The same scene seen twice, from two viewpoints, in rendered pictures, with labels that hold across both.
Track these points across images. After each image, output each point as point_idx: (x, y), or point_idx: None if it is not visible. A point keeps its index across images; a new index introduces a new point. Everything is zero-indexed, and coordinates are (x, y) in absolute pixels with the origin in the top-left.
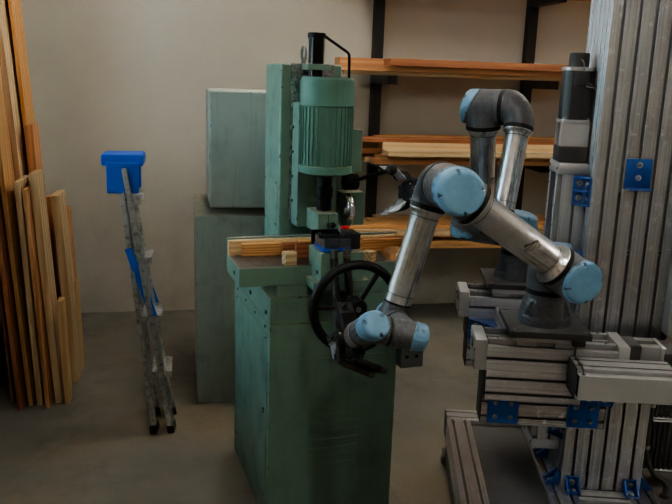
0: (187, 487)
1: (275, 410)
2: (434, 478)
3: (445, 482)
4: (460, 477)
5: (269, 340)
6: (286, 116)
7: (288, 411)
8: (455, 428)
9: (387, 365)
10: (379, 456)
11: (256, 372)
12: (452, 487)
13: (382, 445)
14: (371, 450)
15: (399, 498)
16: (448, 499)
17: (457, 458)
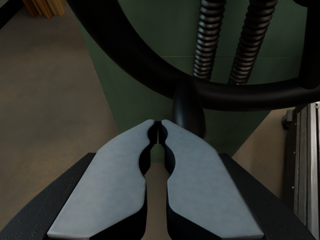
0: (94, 104)
1: (117, 107)
2: (272, 134)
3: (280, 141)
4: (316, 215)
5: (76, 18)
6: None
7: (133, 110)
8: (318, 118)
9: (287, 75)
10: (231, 143)
11: None
12: (293, 185)
13: (238, 138)
14: (225, 140)
15: (238, 152)
16: (279, 163)
17: (315, 174)
